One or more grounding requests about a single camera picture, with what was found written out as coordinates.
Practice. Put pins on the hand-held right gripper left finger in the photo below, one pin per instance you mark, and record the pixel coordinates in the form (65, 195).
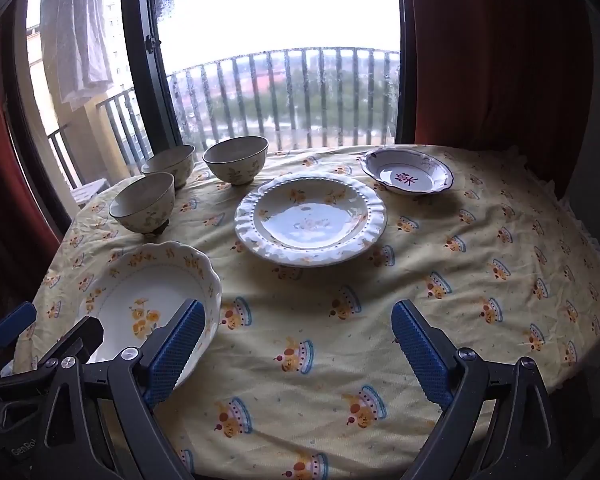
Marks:
(180, 345)

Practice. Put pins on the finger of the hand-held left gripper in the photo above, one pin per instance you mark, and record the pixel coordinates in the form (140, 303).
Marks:
(77, 335)
(15, 321)

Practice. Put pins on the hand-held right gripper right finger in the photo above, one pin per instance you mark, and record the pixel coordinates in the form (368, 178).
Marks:
(420, 355)

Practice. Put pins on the scalloped yellow flower plate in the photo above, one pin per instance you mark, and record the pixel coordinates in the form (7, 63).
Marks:
(130, 280)

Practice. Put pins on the floral bowl with dark foot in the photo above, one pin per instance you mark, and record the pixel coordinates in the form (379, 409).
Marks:
(142, 202)

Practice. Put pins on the white beaded rim plate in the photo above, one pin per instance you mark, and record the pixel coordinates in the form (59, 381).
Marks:
(310, 220)

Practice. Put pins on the cream floral bowl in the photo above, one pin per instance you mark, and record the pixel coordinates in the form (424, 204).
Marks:
(236, 162)
(172, 165)

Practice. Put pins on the red rimmed flower plate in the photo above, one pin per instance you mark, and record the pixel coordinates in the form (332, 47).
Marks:
(407, 172)

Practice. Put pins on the yellow printed tablecloth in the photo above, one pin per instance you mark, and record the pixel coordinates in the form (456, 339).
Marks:
(330, 385)

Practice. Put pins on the red curtain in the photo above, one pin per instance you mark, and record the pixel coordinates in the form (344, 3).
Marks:
(495, 60)
(10, 185)

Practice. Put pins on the hanging white cloth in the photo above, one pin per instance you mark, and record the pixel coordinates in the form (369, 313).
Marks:
(82, 35)

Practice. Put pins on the black window latch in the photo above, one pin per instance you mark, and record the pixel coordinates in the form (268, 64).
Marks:
(151, 42)

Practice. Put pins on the balcony railing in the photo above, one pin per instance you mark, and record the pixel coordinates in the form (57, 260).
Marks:
(305, 49)

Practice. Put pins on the black window frame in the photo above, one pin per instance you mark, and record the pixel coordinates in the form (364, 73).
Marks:
(140, 85)

